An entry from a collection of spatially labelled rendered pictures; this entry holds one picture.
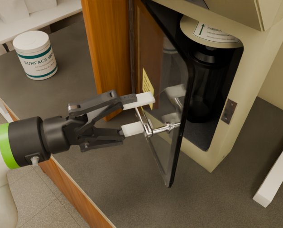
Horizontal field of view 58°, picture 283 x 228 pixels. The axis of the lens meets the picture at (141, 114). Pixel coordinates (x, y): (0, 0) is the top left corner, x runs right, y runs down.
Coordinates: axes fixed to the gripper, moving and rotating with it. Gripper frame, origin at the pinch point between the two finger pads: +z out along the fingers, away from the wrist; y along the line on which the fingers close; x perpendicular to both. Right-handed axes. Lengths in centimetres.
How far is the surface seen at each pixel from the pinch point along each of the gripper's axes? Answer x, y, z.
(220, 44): 2.7, 12.5, 17.9
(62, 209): 39, -120, -40
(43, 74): 52, -23, -24
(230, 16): -3.7, 22.4, 13.5
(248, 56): -5.3, 14.7, 18.6
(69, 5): 119, -28, -6
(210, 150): -4.8, -16.4, 18.3
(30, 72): 53, -22, -28
